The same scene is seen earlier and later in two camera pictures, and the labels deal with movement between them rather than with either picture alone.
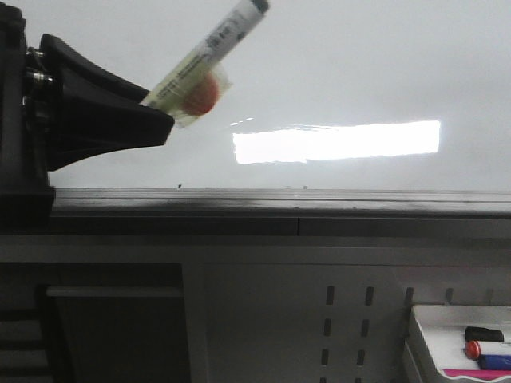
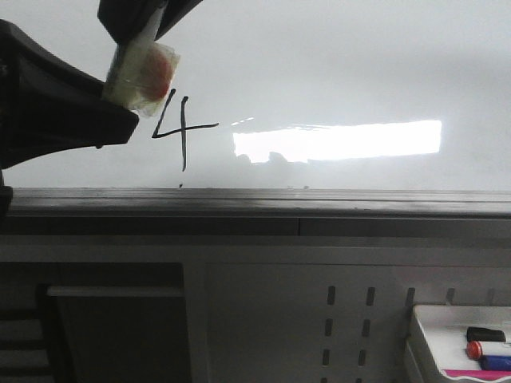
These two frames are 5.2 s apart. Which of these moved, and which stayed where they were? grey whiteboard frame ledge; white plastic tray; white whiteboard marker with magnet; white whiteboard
Moved: white whiteboard marker with magnet
Stayed: white whiteboard; grey whiteboard frame ledge; white plastic tray
